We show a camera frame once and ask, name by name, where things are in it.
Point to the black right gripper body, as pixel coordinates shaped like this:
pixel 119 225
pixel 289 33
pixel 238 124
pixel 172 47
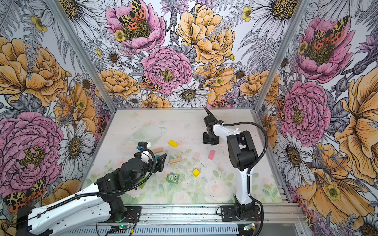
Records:
pixel 210 138

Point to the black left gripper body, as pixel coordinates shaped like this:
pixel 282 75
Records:
pixel 150 164

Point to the natural wood block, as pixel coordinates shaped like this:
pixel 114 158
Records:
pixel 157 150
pixel 175 160

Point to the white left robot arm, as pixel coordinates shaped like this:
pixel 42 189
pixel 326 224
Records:
pixel 99 202

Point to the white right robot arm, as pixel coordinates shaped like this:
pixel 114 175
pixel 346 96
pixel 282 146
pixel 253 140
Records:
pixel 242 155

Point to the pink rectangular block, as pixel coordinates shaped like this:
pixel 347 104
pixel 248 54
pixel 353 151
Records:
pixel 211 155

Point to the yellow rectangular block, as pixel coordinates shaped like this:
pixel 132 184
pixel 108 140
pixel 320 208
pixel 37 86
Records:
pixel 173 143

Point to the green rectangular block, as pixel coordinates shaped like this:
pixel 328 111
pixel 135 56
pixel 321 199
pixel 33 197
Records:
pixel 141 186

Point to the yellow cube block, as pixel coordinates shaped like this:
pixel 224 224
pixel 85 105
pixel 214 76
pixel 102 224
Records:
pixel 196 172

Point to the green owl toy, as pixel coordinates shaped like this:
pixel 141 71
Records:
pixel 173 178

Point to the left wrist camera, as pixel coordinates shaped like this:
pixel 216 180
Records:
pixel 143 145

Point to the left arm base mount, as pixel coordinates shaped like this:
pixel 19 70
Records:
pixel 129 214

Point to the aluminium rail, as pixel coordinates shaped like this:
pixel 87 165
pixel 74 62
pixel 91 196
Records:
pixel 274 213

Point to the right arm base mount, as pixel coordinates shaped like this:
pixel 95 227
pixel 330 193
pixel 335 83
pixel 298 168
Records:
pixel 236 213

